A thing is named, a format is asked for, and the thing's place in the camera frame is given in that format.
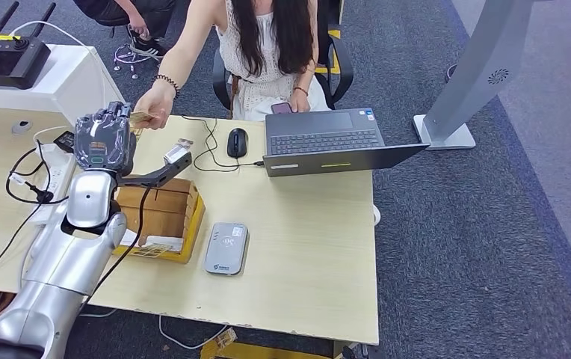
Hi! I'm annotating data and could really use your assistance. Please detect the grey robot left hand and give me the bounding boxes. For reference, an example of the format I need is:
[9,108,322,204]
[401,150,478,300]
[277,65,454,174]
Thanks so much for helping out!
[73,101,138,177]

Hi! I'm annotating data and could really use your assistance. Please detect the person's left hand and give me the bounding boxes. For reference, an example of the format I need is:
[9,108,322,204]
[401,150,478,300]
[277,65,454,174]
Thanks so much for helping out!
[289,89,312,114]

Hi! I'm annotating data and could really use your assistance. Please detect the person's right hand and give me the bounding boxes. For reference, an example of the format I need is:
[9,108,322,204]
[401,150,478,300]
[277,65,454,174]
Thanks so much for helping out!
[133,82,178,131]

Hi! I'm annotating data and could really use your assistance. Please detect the yellow ID card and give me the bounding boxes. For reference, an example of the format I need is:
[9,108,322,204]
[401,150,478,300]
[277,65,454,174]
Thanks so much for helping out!
[128,111,157,131]

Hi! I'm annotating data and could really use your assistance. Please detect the yellow room key card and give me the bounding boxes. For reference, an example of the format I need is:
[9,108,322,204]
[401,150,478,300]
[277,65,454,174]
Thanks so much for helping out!
[131,243,173,260]

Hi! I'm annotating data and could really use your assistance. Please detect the seated person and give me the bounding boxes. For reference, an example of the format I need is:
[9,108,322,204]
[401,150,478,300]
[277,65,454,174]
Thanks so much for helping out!
[133,0,331,131]

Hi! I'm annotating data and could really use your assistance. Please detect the background person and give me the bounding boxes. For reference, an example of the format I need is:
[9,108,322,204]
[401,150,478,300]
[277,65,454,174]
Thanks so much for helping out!
[72,0,178,58]

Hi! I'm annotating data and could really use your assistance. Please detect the grey card reader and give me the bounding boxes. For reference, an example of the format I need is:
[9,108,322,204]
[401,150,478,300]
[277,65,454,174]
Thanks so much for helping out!
[203,221,250,277]

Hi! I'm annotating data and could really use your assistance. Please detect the black power adapter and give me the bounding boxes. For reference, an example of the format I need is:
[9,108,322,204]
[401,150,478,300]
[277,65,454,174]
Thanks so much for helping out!
[52,130,76,153]

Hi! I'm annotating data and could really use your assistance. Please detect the dark grey laptop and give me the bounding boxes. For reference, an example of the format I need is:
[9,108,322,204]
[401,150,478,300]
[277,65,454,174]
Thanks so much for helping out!
[263,108,431,178]

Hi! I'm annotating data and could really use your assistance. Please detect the black office chair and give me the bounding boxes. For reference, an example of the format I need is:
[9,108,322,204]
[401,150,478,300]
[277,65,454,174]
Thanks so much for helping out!
[212,0,355,111]

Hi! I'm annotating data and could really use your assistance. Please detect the chair base with casters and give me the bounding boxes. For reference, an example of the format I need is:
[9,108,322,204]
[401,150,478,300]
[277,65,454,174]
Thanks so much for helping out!
[112,42,165,80]

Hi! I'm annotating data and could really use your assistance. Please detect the white power strip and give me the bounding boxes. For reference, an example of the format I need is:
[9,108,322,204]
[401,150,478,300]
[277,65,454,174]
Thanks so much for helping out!
[28,144,78,227]

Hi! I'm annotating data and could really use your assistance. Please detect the white desk shelf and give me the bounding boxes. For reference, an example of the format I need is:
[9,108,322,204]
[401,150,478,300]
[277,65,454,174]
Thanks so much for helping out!
[0,38,126,144]

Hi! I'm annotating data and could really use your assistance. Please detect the black computer mouse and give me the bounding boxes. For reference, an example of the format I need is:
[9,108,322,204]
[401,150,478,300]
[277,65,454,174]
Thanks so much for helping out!
[226,127,250,159]

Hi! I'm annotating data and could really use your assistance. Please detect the open cardboard box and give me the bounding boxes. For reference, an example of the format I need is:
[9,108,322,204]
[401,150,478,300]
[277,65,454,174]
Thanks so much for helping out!
[112,177,206,265]

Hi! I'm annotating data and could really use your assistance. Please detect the black remote controller with antennas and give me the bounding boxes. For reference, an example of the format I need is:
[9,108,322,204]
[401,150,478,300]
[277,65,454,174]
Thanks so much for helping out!
[0,1,58,90]

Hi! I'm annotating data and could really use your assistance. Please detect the silver kiosk stand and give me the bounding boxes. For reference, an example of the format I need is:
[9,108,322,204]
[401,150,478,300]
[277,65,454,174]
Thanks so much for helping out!
[413,0,564,151]

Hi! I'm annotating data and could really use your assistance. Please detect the dark bead bracelet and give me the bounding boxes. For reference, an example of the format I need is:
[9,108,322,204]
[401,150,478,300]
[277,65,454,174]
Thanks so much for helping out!
[152,74,182,99]

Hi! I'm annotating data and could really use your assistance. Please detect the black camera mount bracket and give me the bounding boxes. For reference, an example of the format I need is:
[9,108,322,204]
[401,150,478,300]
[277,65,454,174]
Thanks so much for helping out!
[117,153,194,190]

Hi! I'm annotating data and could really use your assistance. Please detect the black mouse cable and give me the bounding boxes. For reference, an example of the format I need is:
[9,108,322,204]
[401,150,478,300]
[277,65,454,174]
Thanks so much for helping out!
[181,114,265,174]

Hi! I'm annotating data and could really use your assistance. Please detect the short white cable loop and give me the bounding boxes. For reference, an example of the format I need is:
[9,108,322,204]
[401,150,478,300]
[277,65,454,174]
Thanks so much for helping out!
[33,126,71,147]

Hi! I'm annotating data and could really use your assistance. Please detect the black power cable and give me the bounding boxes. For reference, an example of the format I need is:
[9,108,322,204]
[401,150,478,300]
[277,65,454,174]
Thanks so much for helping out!
[0,140,76,294]

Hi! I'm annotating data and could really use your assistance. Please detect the white controller cable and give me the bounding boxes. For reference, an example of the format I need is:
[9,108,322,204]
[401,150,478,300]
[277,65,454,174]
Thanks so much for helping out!
[10,19,108,108]

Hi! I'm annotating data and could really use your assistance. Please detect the white power strip cable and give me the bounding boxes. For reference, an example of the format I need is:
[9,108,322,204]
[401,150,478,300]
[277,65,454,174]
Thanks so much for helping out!
[78,307,118,319]

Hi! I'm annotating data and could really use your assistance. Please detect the white cable under desk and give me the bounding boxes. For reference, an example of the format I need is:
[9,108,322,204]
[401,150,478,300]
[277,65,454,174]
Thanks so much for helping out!
[158,315,229,352]

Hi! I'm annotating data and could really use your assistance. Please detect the yellow frame under desk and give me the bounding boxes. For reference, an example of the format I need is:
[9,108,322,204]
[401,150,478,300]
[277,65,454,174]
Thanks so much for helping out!
[200,328,361,359]

